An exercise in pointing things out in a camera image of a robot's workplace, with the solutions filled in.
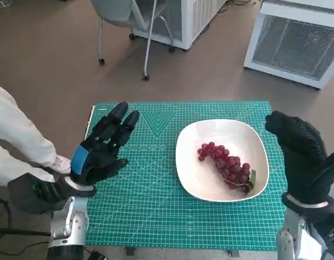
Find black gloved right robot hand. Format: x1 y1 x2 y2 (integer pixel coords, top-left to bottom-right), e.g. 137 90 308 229
265 110 334 204

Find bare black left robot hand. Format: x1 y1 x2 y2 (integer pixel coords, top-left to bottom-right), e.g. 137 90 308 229
70 101 140 187

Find red toy grape bunch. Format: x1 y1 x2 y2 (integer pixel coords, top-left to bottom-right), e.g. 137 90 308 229
196 141 257 194

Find white square-round plate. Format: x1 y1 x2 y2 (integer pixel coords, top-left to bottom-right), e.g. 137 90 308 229
175 120 270 203

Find person's shoe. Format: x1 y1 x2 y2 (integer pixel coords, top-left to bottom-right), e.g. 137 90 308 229
50 154 73 174

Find green cutting mat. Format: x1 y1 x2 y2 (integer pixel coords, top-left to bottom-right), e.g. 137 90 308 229
84 100 288 249

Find person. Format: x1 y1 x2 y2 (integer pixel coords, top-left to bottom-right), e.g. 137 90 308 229
0 77 74 187

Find white mesh cabinet, red light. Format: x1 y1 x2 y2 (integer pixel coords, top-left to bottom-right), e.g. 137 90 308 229
242 0 334 91

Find grey office chair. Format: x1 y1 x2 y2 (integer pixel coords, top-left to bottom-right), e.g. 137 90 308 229
88 0 175 81

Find white mesh cabinet on casters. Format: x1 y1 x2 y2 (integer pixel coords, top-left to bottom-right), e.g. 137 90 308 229
128 0 228 54

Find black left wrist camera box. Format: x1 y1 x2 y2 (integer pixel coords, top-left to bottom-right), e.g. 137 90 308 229
7 173 73 215

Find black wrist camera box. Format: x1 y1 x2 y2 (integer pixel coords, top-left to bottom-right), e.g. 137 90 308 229
305 212 334 259
7 173 73 215

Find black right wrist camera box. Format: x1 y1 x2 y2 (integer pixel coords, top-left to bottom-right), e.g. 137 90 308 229
305 212 334 259

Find black floor cables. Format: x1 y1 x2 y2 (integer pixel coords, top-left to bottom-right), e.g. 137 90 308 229
0 193 53 260

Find tangled cables behind cabinets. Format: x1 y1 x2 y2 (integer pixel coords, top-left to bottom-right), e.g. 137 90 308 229
215 0 262 16

